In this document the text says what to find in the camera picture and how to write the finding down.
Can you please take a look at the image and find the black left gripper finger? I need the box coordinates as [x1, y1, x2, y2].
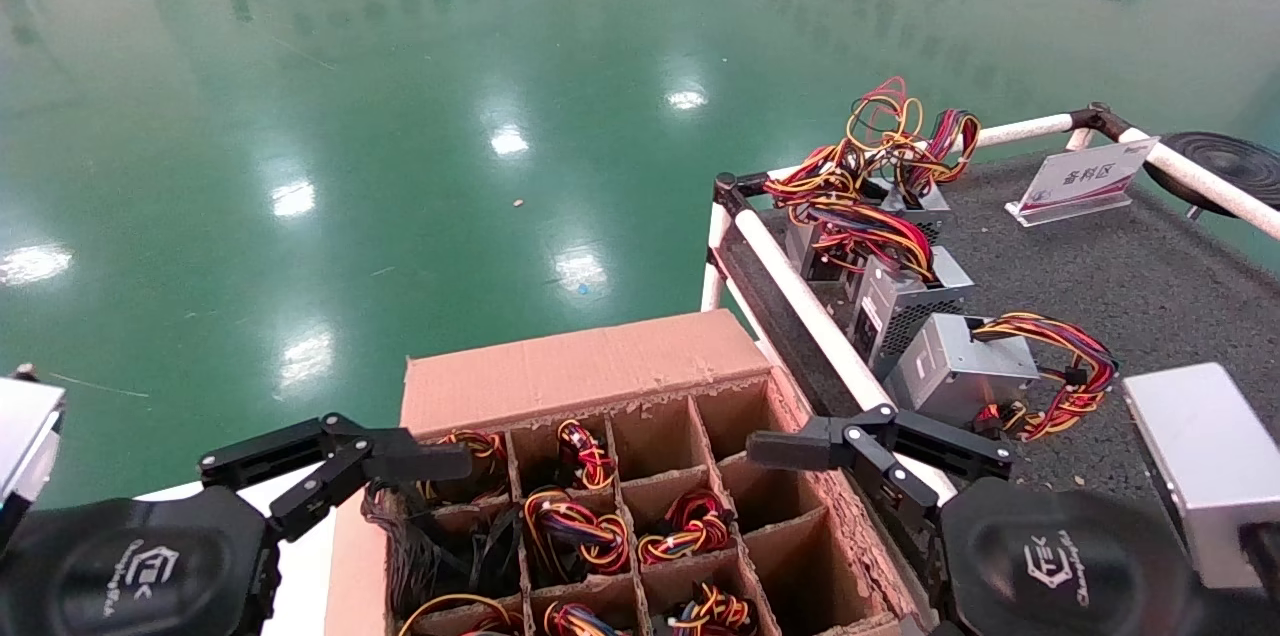
[198, 413, 473, 544]

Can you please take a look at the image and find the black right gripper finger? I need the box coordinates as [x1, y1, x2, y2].
[745, 404, 1013, 557]

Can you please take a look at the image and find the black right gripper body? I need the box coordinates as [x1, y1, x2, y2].
[935, 476, 1206, 636]

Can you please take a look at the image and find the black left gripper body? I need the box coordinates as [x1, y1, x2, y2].
[0, 486, 283, 636]

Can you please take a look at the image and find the brown cardboard divider box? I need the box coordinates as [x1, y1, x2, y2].
[325, 308, 931, 636]

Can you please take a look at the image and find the silver power supply with label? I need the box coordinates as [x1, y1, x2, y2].
[848, 246, 976, 379]

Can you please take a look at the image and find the silver power supply perforated face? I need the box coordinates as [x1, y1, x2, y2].
[845, 76, 983, 242]

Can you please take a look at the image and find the clear acrylic sign holder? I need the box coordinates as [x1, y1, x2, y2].
[1005, 136, 1161, 227]

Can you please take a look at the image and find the black round ribbed disc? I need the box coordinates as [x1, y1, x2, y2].
[1143, 131, 1280, 220]

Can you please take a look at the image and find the black cable bundle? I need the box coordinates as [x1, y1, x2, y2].
[362, 481, 526, 617]

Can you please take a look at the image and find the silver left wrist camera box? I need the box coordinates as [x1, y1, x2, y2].
[0, 376, 66, 517]

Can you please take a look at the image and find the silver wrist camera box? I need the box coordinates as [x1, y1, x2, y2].
[0, 376, 66, 517]
[1122, 362, 1280, 592]

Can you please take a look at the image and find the white pipe cart frame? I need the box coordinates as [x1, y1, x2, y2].
[700, 101, 1280, 507]

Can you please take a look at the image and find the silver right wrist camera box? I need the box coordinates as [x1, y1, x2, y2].
[1122, 362, 1280, 592]

